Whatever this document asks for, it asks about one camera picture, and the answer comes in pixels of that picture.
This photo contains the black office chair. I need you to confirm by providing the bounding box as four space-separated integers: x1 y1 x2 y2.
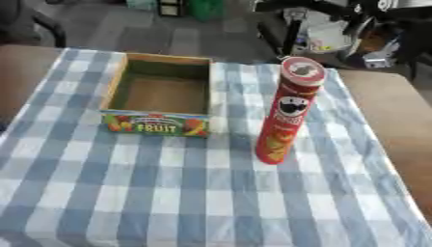
0 0 68 48

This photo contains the open cardboard box green inside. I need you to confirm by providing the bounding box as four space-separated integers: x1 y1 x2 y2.
99 52 215 138

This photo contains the red cylindrical chip can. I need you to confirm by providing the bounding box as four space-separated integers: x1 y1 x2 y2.
255 56 328 166

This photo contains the green bin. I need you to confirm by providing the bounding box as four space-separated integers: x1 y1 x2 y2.
185 0 227 22

